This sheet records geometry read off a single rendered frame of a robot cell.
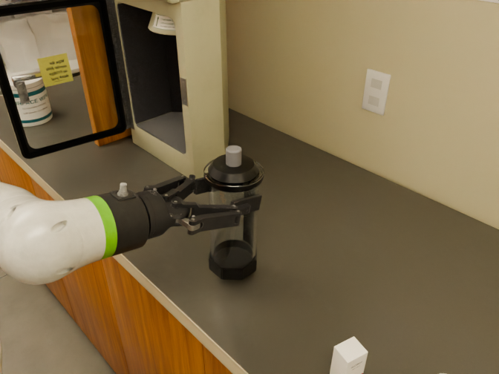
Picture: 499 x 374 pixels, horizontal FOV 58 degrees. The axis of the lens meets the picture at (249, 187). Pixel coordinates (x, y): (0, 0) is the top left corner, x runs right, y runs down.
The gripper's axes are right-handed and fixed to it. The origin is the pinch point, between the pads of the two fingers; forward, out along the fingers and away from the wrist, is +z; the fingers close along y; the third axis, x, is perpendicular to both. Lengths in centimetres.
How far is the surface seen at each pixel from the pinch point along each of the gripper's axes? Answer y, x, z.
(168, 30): 44, -22, 14
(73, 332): 94, 115, 17
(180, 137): 46, 8, 24
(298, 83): 35, -10, 59
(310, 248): -6.1, 16.0, 22.7
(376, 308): -26.0, 16.9, 18.5
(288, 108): 38, -1, 61
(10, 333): 112, 120, -2
